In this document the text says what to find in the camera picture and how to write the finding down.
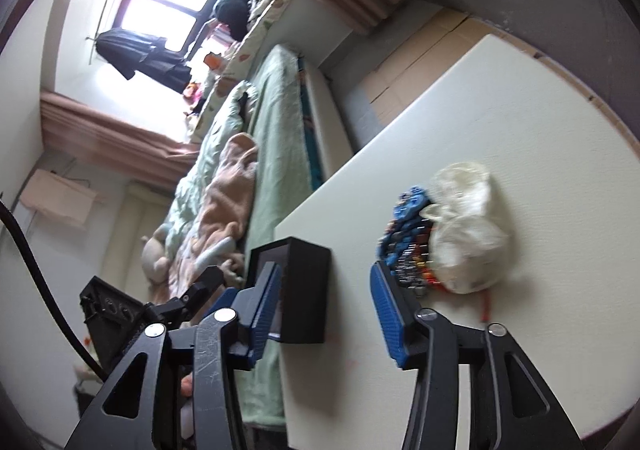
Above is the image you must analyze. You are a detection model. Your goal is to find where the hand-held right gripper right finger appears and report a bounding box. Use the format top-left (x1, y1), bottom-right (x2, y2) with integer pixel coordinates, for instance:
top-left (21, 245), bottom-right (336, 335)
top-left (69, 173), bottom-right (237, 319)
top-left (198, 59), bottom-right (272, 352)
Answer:
top-left (369, 260), bottom-right (586, 450)

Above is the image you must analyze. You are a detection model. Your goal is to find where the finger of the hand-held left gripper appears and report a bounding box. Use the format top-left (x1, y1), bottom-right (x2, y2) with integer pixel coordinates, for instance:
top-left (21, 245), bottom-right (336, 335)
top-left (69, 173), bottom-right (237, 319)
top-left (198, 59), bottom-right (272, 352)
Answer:
top-left (145, 265), bottom-right (226, 329)
top-left (209, 286), bottom-right (242, 315)

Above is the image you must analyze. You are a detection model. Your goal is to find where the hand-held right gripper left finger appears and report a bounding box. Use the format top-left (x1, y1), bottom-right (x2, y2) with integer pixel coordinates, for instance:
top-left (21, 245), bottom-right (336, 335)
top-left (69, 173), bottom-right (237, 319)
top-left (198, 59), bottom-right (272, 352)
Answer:
top-left (62, 263), bottom-right (283, 450)

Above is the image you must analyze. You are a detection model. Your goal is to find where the black jewelry box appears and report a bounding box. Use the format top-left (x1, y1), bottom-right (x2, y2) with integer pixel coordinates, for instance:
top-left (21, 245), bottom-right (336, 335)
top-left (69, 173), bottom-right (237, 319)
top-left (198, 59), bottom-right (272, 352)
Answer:
top-left (247, 237), bottom-right (332, 345)

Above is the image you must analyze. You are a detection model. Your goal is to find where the pile of colourful beaded bracelets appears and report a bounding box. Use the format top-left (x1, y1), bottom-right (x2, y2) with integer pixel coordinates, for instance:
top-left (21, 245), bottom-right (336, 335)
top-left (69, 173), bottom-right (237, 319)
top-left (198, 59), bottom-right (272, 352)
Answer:
top-left (376, 186), bottom-right (443, 297)

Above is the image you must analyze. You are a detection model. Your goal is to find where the beige plush toy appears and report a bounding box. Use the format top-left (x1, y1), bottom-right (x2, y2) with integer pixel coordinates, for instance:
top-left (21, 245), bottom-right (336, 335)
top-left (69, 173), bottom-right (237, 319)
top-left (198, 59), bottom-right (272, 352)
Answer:
top-left (141, 224), bottom-right (175, 287)

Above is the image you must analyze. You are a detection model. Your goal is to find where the pink fleece blanket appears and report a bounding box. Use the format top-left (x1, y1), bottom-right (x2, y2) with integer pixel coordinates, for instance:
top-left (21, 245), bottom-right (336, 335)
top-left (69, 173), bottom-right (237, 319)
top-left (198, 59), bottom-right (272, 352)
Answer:
top-left (167, 132), bottom-right (259, 303)

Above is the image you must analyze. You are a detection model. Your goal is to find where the white plastic bag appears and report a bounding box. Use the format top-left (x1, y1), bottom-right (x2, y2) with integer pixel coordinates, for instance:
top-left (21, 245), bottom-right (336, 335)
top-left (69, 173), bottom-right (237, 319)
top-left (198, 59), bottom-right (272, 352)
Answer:
top-left (420, 161), bottom-right (513, 295)

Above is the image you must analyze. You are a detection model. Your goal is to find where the cloth covered air conditioner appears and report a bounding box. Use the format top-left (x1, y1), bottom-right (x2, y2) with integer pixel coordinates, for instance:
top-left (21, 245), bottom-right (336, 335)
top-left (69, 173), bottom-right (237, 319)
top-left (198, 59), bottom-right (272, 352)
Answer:
top-left (20, 168), bottom-right (103, 232)

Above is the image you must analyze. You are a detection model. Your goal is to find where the bed with green blanket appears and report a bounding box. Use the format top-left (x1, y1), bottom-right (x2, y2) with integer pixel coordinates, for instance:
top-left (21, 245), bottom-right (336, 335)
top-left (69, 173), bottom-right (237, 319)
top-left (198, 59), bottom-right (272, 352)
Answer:
top-left (164, 44), bottom-right (323, 431)

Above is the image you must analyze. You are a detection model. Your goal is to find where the white bed base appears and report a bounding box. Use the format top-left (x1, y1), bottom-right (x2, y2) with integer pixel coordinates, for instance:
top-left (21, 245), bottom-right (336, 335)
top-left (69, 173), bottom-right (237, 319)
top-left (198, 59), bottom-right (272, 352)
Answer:
top-left (302, 64), bottom-right (357, 192)

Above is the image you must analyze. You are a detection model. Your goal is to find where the dark hanging garment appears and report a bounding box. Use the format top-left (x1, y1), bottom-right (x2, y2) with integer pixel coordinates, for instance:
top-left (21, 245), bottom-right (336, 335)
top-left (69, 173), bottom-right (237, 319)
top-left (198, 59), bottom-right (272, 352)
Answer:
top-left (95, 27), bottom-right (194, 94)

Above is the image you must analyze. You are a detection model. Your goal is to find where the brown cardboard sheet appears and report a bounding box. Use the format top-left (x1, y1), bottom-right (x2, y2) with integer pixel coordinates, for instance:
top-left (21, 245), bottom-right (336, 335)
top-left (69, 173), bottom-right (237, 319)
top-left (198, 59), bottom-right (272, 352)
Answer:
top-left (359, 8), bottom-right (503, 105)

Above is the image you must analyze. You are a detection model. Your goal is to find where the patterned window seat cushion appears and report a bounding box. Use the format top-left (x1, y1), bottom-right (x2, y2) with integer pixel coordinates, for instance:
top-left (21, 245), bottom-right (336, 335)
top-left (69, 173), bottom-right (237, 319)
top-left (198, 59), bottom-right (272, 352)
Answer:
top-left (186, 0), bottom-right (301, 143)

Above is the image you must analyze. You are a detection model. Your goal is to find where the black bag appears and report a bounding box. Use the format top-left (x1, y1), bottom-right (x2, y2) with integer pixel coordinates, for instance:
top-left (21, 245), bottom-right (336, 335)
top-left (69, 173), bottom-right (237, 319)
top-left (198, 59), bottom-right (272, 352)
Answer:
top-left (212, 0), bottom-right (252, 42)

